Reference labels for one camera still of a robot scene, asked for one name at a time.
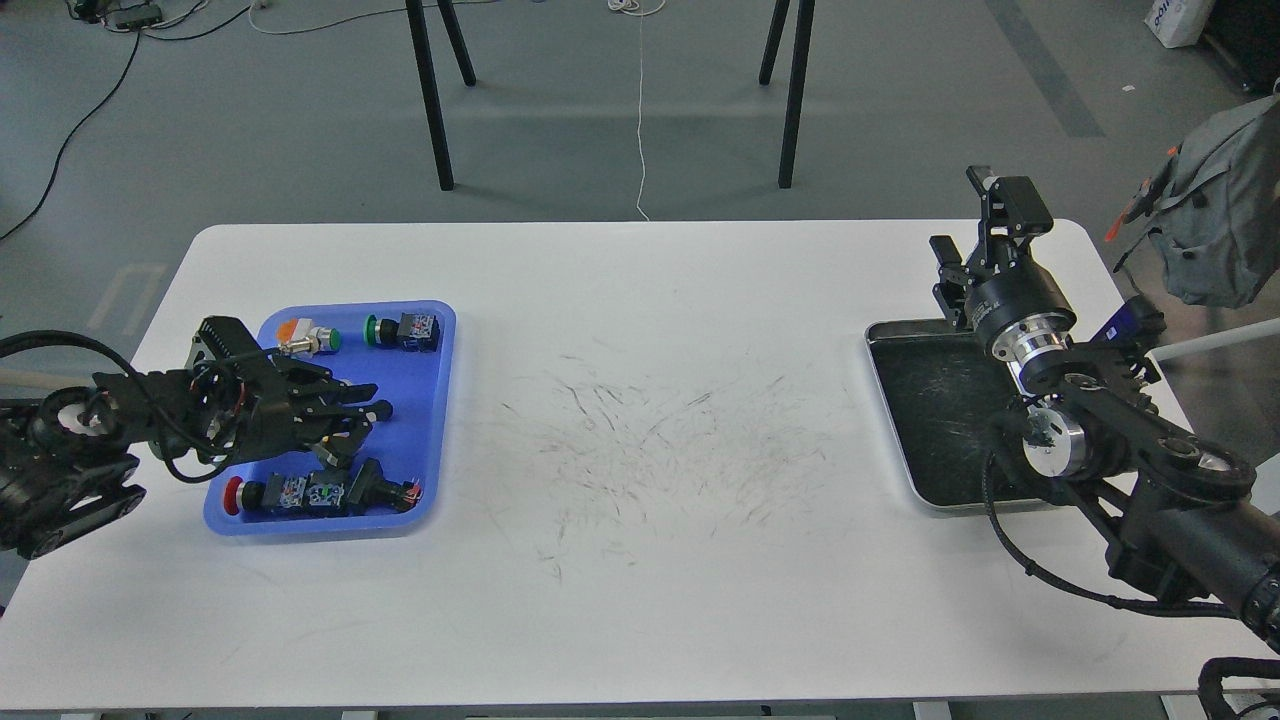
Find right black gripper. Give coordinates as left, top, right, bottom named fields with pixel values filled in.
left=929, top=165, right=1076, bottom=363

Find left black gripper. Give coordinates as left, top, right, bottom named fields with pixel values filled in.
left=227, top=363, right=394, bottom=468

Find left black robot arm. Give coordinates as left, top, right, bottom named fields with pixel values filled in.
left=1, top=316, right=393, bottom=560

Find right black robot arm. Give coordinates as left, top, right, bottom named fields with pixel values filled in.
left=931, top=167, right=1279, bottom=648

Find blue plastic tray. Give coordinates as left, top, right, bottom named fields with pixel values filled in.
left=204, top=299, right=456, bottom=541

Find metal tray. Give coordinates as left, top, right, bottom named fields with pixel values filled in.
left=864, top=319, right=1016, bottom=518

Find grey backpack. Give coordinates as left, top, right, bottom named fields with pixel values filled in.
left=1103, top=94, right=1279, bottom=309

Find right black stand legs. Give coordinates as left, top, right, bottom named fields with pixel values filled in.
left=756, top=1, right=817, bottom=190

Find black stand legs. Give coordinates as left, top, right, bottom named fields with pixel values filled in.
left=403, top=1, right=477, bottom=192
left=756, top=1, right=817, bottom=190

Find left black stand legs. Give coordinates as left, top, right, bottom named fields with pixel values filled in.
left=403, top=1, right=477, bottom=192

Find black power strip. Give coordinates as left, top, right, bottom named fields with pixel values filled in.
left=104, top=3, right=165, bottom=32

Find orange push button switch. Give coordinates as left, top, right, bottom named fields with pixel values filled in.
left=276, top=316, right=342, bottom=356

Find red push button switch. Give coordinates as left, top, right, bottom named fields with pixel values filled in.
left=221, top=474, right=347, bottom=518

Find black switch block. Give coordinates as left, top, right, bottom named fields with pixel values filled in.
left=344, top=457, right=422, bottom=515

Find green push button switch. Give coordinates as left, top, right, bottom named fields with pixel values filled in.
left=362, top=313, right=442, bottom=354

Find white hanging cord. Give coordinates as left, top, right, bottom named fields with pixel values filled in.
left=605, top=0, right=669, bottom=222

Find black floor cable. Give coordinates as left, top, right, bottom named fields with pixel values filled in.
left=0, top=0, right=256, bottom=243

